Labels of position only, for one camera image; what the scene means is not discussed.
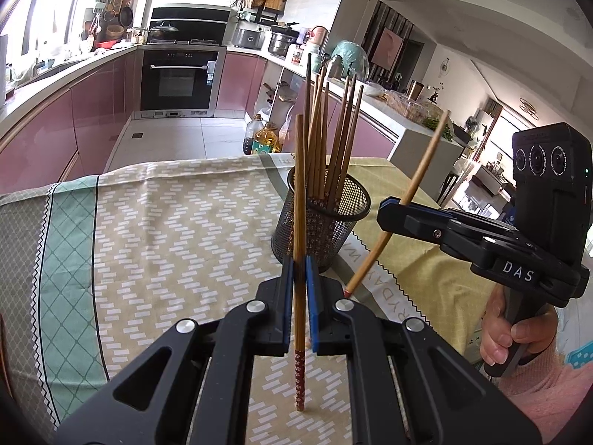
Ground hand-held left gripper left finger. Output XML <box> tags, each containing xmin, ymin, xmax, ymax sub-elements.
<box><xmin>56</xmin><ymin>255</ymin><xmax>297</xmax><ymax>445</ymax></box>

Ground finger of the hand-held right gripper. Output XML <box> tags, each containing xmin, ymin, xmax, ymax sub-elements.
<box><xmin>376</xmin><ymin>197</ymin><xmax>468</xmax><ymax>245</ymax></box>

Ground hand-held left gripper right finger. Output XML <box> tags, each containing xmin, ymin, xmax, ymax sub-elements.
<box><xmin>305</xmin><ymin>255</ymin><xmax>543</xmax><ymax>445</ymax></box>

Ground black mesh utensil holder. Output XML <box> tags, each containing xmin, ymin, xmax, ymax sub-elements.
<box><xmin>271</xmin><ymin>167</ymin><xmax>371</xmax><ymax>273</ymax></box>

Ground red-tipped wooden chopstick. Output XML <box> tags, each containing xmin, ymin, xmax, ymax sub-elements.
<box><xmin>344</xmin><ymin>109</ymin><xmax>451</xmax><ymax>298</ymax></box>
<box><xmin>293</xmin><ymin>114</ymin><xmax>307</xmax><ymax>412</ymax></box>

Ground bunch of wooden chopsticks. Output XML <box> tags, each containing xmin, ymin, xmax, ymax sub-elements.
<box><xmin>303</xmin><ymin>53</ymin><xmax>365</xmax><ymax>211</ymax></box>

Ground person's right forearm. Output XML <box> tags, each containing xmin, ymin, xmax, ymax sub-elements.
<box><xmin>498</xmin><ymin>334</ymin><xmax>593</xmax><ymax>443</ymax></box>

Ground person's right hand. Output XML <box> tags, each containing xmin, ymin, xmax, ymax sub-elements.
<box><xmin>479</xmin><ymin>284</ymin><xmax>561</xmax><ymax>367</ymax></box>

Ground green leafy vegetables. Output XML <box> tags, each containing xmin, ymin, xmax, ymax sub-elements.
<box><xmin>424</xmin><ymin>118</ymin><xmax>455</xmax><ymax>142</ymax></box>

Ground clear plastic food container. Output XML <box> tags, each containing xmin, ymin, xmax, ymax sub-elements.
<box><xmin>384</xmin><ymin>90</ymin><xmax>445</xmax><ymax>121</ymax></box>

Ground patterned yellow green tablecloth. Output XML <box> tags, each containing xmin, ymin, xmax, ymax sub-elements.
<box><xmin>0</xmin><ymin>155</ymin><xmax>501</xmax><ymax>445</ymax></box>

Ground yellow cooking oil bottle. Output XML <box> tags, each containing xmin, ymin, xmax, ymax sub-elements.
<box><xmin>252</xmin><ymin>123</ymin><xmax>283</xmax><ymax>155</ymax></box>

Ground dark liquid plastic bottle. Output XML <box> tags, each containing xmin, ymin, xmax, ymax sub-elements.
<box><xmin>243</xmin><ymin>113</ymin><xmax>265</xmax><ymax>155</ymax></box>

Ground green glass jar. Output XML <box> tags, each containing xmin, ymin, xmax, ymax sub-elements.
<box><xmin>330</xmin><ymin>39</ymin><xmax>369</xmax><ymax>82</ymax></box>

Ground dark slatted partition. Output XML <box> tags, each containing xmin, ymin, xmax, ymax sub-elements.
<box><xmin>361</xmin><ymin>0</ymin><xmax>413</xmax><ymax>91</ymax></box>

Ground pink base cabinets curved run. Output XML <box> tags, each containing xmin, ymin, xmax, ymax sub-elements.
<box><xmin>218</xmin><ymin>51</ymin><xmax>404</xmax><ymax>161</ymax></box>

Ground stainless steel stock pot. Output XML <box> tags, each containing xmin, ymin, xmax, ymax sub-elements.
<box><xmin>268</xmin><ymin>32</ymin><xmax>297</xmax><ymax>56</ymax></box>

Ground built-in black oven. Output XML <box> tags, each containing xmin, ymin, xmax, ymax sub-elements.
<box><xmin>140</xmin><ymin>49</ymin><xmax>221</xmax><ymax>112</ymax></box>

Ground grey rice cooker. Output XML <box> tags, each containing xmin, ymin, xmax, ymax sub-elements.
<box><xmin>231</xmin><ymin>25</ymin><xmax>260</xmax><ymax>49</ymax></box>

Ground gas stove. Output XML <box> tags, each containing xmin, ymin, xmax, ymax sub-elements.
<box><xmin>139</xmin><ymin>39</ymin><xmax>228</xmax><ymax>49</ymax></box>

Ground black rack with cutting boards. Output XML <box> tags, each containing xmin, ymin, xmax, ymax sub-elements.
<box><xmin>232</xmin><ymin>0</ymin><xmax>288</xmax><ymax>26</ymax></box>

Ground pink base cabinets long run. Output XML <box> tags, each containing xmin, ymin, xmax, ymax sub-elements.
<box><xmin>0</xmin><ymin>49</ymin><xmax>142</xmax><ymax>181</ymax></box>

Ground black range hood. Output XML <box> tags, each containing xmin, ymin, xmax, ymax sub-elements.
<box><xmin>150</xmin><ymin>7</ymin><xmax>232</xmax><ymax>47</ymax></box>

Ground wok with glass lid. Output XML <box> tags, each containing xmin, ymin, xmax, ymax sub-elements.
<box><xmin>147</xmin><ymin>23</ymin><xmax>179</xmax><ymax>42</ymax></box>

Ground kitchen window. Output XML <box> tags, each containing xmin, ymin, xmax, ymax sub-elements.
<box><xmin>0</xmin><ymin>0</ymin><xmax>93</xmax><ymax>63</ymax></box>

